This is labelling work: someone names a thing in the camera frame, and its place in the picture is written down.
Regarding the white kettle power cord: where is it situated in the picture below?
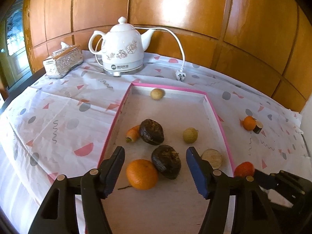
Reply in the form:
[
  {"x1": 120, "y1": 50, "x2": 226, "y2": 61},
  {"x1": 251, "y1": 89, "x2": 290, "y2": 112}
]
[{"x1": 95, "y1": 26, "x2": 187, "y2": 82}]

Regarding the patterned white tablecloth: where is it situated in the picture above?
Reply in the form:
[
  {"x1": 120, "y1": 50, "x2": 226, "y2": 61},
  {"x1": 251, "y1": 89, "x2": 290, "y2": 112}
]
[{"x1": 1, "y1": 52, "x2": 311, "y2": 233}]

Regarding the small tan potato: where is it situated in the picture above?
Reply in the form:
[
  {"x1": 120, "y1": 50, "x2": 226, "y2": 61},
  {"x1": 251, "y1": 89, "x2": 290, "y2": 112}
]
[{"x1": 150, "y1": 88, "x2": 165, "y2": 100}]

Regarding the yellow-green round fruit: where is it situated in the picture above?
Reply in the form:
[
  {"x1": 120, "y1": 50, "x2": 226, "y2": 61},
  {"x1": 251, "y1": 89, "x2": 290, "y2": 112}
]
[{"x1": 183, "y1": 127, "x2": 198, "y2": 144}]

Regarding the white ceramic electric kettle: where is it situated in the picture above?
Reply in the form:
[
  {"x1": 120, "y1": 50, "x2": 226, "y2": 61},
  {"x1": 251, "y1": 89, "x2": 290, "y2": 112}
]
[{"x1": 88, "y1": 16, "x2": 155, "y2": 77}]

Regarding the glass door at left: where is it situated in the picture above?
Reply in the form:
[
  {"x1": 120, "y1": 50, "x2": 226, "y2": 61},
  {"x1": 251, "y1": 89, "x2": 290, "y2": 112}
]
[{"x1": 1, "y1": 0, "x2": 30, "y2": 88}]

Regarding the large purple cut yam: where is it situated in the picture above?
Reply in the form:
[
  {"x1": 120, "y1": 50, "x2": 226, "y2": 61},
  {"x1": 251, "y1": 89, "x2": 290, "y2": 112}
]
[{"x1": 201, "y1": 148, "x2": 223, "y2": 170}]

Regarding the dark brown fruit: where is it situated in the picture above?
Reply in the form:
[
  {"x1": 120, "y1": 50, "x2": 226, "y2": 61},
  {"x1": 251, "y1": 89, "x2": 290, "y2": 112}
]
[
  {"x1": 151, "y1": 145, "x2": 181, "y2": 180},
  {"x1": 139, "y1": 119, "x2": 164, "y2": 145}
]

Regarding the pink shallow tray box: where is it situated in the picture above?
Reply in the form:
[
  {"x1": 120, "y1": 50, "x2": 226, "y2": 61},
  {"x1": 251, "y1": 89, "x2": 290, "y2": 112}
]
[{"x1": 101, "y1": 83, "x2": 233, "y2": 233}]

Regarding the small red tomato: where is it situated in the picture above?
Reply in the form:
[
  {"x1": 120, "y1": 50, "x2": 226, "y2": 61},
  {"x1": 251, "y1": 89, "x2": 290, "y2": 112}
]
[{"x1": 234, "y1": 162, "x2": 255, "y2": 177}]

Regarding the orange tangerine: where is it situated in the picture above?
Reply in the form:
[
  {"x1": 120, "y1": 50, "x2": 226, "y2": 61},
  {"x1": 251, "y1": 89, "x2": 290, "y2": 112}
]
[
  {"x1": 126, "y1": 159, "x2": 158, "y2": 190},
  {"x1": 243, "y1": 116, "x2": 256, "y2": 131}
]

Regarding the small orange carrot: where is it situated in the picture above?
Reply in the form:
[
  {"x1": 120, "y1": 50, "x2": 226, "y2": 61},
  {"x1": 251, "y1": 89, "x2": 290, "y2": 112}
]
[{"x1": 125, "y1": 125, "x2": 140, "y2": 143}]

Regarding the silver tissue box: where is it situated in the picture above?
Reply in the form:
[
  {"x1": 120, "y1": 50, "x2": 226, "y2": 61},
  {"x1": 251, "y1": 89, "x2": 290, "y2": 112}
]
[{"x1": 43, "y1": 42, "x2": 83, "y2": 79}]

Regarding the small purple cut yam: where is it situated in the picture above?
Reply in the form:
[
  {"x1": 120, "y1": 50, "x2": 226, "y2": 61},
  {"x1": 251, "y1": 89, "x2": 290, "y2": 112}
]
[{"x1": 253, "y1": 120, "x2": 263, "y2": 134}]

